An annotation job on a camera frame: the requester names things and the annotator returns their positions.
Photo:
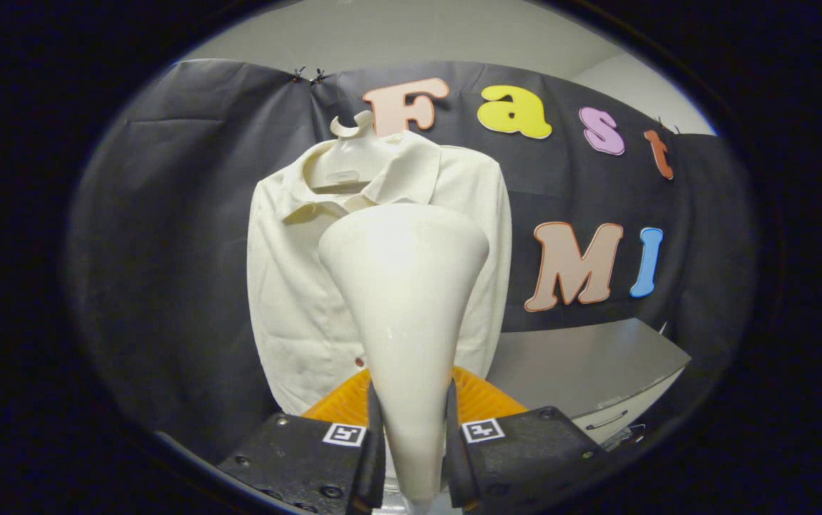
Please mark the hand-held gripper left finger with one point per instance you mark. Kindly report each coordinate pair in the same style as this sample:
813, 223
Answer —
310, 458

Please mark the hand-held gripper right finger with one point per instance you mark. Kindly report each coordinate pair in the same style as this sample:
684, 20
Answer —
525, 454

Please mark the cream button-up shirt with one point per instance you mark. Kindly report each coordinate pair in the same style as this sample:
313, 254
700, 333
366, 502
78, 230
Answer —
289, 286

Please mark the white cabinet with grey top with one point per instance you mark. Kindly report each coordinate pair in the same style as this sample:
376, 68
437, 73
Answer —
582, 365

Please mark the black backdrop cloth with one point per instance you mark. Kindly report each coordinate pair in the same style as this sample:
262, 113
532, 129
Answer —
167, 250

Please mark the white plastic hanger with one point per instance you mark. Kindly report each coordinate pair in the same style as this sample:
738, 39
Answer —
353, 154

